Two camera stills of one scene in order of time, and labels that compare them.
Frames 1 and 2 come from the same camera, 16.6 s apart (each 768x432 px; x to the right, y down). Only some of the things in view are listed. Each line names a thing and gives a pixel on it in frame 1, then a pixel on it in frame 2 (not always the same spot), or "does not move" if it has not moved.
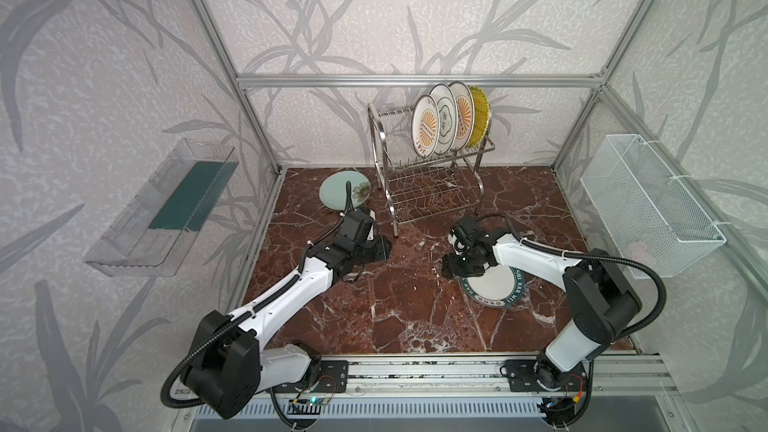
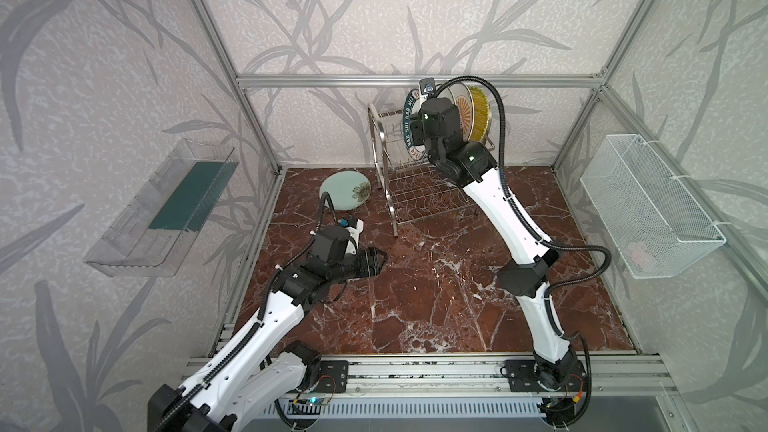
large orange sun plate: (465, 113) does not move
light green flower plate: (333, 189) does not move
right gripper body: (454, 264) to (417, 130)
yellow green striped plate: (481, 116) does not move
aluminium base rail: (567, 375) does not move
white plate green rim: (499, 285) to (412, 105)
